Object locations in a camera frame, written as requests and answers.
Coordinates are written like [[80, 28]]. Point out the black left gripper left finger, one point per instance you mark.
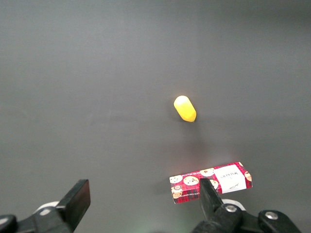
[[76, 201]]

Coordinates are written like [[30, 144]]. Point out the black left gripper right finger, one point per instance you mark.
[[210, 201]]

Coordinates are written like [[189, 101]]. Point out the red tartan cookie box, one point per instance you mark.
[[194, 185]]

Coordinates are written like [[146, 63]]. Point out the yellow lemon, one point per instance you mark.
[[184, 108]]

